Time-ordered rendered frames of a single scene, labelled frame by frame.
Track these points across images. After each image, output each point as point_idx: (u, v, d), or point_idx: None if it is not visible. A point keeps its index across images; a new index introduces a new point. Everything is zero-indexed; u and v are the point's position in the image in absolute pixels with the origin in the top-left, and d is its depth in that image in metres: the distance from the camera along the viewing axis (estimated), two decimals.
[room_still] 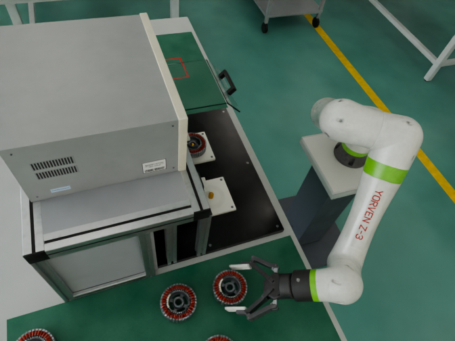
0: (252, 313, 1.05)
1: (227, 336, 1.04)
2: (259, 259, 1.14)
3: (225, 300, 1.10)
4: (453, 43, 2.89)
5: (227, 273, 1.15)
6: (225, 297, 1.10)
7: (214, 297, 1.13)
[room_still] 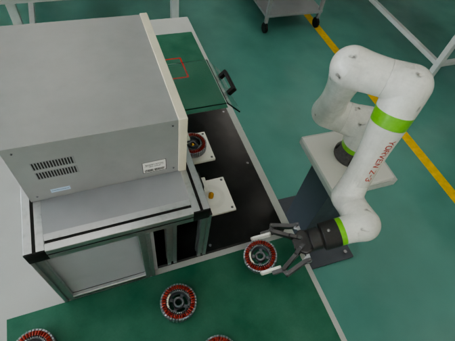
0: (289, 269, 1.11)
1: (227, 336, 1.04)
2: (279, 224, 1.19)
3: (261, 269, 1.14)
4: (453, 43, 2.89)
5: (252, 243, 1.19)
6: (259, 266, 1.15)
7: (250, 270, 1.17)
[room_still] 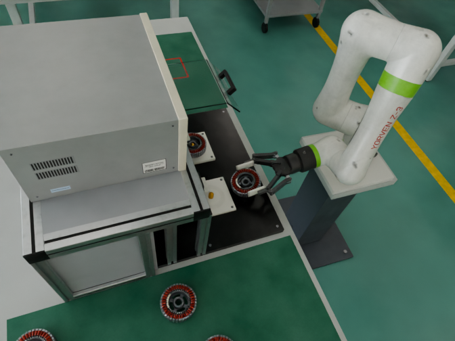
0: (273, 187, 1.26)
1: (227, 336, 1.04)
2: (260, 153, 1.34)
3: (247, 191, 1.28)
4: (453, 43, 2.89)
5: (237, 172, 1.33)
6: (246, 189, 1.28)
7: (237, 195, 1.31)
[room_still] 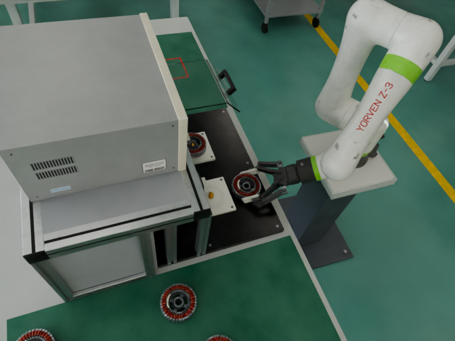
0: (265, 197, 1.27)
1: (227, 336, 1.04)
2: (265, 162, 1.36)
3: (244, 195, 1.31)
4: (453, 43, 2.89)
5: (242, 175, 1.36)
6: (244, 192, 1.31)
7: (234, 195, 1.34)
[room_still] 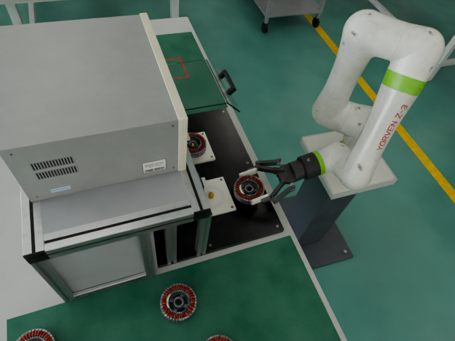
0: (277, 195, 1.24)
1: (227, 336, 1.04)
2: (263, 161, 1.32)
3: (251, 198, 1.25)
4: (453, 43, 2.89)
5: (242, 178, 1.30)
6: (250, 196, 1.26)
7: (240, 202, 1.28)
